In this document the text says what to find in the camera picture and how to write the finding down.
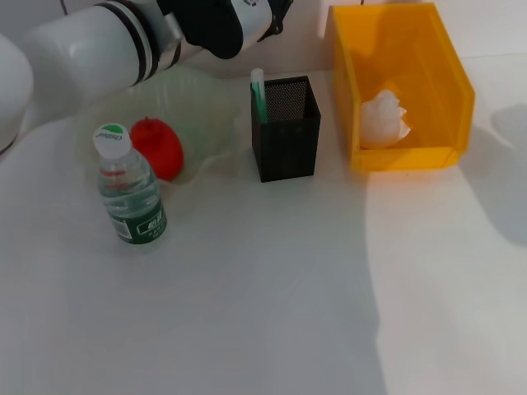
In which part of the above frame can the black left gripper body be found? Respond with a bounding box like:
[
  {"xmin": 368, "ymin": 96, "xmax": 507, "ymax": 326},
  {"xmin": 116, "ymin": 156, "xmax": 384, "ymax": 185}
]
[{"xmin": 269, "ymin": 0, "xmax": 294, "ymax": 35}]

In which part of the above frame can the white paper ball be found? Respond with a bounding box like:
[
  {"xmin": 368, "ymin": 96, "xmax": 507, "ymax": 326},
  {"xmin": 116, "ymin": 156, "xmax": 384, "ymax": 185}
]
[{"xmin": 360, "ymin": 88, "xmax": 413, "ymax": 149}]

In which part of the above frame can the red-orange toy orange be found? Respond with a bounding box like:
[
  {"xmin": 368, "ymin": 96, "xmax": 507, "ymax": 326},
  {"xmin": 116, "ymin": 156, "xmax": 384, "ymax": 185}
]
[{"xmin": 130, "ymin": 116, "xmax": 185, "ymax": 182}]

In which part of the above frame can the clear green-label water bottle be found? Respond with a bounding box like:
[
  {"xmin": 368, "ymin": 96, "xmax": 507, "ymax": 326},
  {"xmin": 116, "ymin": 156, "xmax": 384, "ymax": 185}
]
[{"xmin": 92, "ymin": 122, "xmax": 169, "ymax": 253}]

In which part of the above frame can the pale green glass fruit plate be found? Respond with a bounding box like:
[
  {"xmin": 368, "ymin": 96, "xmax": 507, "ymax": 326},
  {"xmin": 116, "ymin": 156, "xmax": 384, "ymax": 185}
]
[{"xmin": 77, "ymin": 67, "xmax": 242, "ymax": 186}]

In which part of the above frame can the black mesh pen holder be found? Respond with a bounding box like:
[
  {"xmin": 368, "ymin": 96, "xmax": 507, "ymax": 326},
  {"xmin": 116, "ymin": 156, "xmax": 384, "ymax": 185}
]
[{"xmin": 250, "ymin": 75, "xmax": 322, "ymax": 184}]

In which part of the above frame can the yellow plastic bin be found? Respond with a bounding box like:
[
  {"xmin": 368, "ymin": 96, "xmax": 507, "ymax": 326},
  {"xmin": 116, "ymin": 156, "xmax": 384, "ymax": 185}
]
[{"xmin": 331, "ymin": 2, "xmax": 476, "ymax": 173}]

